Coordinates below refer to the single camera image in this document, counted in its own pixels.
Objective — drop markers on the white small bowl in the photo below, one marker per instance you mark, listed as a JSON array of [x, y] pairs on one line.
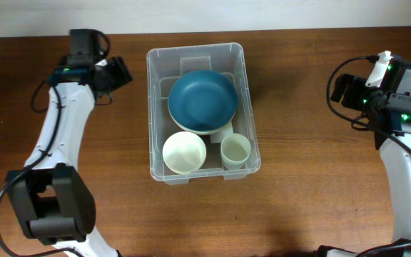
[[184, 152]]

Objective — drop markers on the grey cup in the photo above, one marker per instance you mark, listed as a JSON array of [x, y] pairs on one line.
[[233, 166]]

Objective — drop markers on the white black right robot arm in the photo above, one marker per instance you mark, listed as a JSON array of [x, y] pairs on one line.
[[390, 73]]

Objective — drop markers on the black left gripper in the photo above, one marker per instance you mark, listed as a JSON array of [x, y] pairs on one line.
[[112, 91]]

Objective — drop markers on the clear plastic storage bin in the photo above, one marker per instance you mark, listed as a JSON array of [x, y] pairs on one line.
[[164, 67]]

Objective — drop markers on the beige bowl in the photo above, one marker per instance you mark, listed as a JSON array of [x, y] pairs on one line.
[[167, 116], [223, 129]]

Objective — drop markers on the white label in bin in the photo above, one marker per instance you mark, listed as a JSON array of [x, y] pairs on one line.
[[218, 137]]

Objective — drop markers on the dark blue bowl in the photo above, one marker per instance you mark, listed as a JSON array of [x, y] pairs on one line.
[[202, 101]]

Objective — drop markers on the cream cup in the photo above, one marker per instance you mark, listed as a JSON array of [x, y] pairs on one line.
[[235, 146]]

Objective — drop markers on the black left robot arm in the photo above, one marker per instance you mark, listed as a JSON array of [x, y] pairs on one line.
[[51, 202]]

